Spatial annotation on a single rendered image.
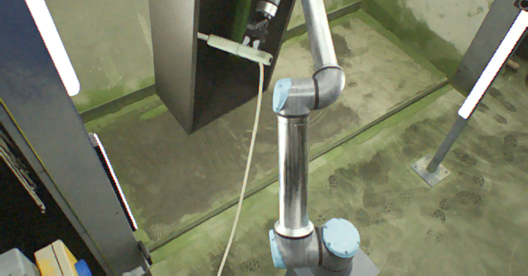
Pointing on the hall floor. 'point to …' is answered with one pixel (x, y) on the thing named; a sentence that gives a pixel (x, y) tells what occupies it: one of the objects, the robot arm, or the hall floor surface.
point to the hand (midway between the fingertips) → (247, 54)
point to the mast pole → (457, 130)
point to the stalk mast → (15, 264)
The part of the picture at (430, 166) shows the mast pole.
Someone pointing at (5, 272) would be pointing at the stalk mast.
